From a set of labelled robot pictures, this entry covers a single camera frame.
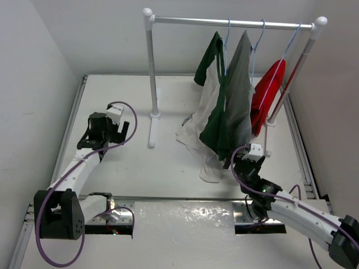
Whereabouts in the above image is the light blue hanger with grey shirt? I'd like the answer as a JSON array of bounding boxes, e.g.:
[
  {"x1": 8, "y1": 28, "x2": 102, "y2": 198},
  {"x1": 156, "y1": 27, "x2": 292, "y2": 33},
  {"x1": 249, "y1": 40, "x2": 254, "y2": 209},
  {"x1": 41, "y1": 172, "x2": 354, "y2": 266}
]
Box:
[{"x1": 251, "y1": 19, "x2": 266, "y2": 86}]

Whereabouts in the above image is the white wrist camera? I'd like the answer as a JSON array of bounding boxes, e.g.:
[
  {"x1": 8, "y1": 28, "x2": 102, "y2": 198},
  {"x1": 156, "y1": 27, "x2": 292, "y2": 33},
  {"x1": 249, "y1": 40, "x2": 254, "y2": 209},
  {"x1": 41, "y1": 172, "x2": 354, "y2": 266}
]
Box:
[
  {"x1": 242, "y1": 143, "x2": 264, "y2": 162},
  {"x1": 106, "y1": 104, "x2": 124, "y2": 125}
]

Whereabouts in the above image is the white metal clothes rack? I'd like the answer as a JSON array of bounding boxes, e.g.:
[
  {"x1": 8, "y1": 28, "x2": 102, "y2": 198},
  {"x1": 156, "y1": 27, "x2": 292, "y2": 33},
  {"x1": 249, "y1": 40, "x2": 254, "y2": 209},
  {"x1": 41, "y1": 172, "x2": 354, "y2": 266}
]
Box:
[{"x1": 142, "y1": 8, "x2": 328, "y2": 157}]

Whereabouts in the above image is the light blue hanger with red shirt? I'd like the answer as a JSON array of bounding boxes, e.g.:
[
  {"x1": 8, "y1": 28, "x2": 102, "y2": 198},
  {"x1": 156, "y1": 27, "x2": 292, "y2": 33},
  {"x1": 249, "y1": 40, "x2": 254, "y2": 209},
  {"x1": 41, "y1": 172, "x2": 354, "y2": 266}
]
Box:
[{"x1": 259, "y1": 22, "x2": 302, "y2": 109}]

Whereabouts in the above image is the green and white t shirt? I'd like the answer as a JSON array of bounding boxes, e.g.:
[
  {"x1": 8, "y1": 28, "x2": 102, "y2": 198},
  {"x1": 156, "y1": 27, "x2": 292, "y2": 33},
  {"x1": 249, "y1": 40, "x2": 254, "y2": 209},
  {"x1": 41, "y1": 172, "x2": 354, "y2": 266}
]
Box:
[{"x1": 177, "y1": 32, "x2": 230, "y2": 183}]

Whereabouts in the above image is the grey t shirt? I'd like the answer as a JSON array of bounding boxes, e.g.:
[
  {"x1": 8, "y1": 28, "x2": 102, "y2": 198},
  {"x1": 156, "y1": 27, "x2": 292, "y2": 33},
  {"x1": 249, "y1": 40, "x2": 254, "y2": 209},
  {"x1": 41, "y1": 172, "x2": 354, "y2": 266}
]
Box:
[{"x1": 225, "y1": 31, "x2": 255, "y2": 148}]

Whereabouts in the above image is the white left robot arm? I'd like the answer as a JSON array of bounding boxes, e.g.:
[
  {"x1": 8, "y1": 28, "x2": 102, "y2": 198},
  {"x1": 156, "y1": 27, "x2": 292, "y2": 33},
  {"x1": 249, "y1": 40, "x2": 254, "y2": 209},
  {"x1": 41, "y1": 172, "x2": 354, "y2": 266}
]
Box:
[{"x1": 34, "y1": 108, "x2": 130, "y2": 240}]

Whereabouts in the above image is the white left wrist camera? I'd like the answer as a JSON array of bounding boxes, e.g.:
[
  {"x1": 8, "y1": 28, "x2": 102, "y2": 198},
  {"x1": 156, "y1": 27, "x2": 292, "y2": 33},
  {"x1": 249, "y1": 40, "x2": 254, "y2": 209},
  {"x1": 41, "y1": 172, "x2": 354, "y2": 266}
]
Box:
[{"x1": 106, "y1": 104, "x2": 124, "y2": 125}]

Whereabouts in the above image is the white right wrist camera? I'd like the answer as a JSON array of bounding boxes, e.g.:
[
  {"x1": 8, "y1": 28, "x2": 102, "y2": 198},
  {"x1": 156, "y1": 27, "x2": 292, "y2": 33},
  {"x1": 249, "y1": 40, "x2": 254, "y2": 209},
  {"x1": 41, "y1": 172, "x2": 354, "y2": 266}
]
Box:
[{"x1": 242, "y1": 143, "x2": 264, "y2": 162}]

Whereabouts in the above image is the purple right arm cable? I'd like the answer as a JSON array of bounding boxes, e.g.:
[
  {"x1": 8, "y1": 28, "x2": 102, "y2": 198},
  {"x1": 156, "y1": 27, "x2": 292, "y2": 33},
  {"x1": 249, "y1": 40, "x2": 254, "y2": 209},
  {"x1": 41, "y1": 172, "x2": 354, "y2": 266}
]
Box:
[{"x1": 229, "y1": 144, "x2": 359, "y2": 269}]

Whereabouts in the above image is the red t shirt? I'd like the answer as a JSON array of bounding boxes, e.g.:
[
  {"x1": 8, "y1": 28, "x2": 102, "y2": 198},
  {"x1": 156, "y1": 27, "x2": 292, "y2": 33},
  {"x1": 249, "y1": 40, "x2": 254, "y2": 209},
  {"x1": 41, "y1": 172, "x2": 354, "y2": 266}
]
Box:
[{"x1": 250, "y1": 60, "x2": 286, "y2": 136}]

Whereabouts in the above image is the shiny metal base plate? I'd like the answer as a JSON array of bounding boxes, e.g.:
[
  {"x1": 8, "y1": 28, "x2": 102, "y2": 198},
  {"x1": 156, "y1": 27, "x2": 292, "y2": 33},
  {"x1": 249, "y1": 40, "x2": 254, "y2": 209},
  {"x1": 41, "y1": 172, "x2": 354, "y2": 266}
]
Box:
[{"x1": 105, "y1": 200, "x2": 287, "y2": 226}]

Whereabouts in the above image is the aluminium table frame rail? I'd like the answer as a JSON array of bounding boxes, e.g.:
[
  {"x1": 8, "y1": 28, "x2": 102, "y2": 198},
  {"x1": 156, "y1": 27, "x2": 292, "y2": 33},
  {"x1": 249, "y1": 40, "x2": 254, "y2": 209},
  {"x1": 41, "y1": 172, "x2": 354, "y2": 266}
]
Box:
[{"x1": 8, "y1": 74, "x2": 89, "y2": 268}]

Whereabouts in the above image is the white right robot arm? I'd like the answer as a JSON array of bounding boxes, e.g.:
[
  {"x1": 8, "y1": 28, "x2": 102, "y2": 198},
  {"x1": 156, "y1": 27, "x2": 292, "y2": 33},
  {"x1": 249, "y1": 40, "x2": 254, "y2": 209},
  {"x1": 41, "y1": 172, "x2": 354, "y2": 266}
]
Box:
[{"x1": 224, "y1": 152, "x2": 358, "y2": 268}]

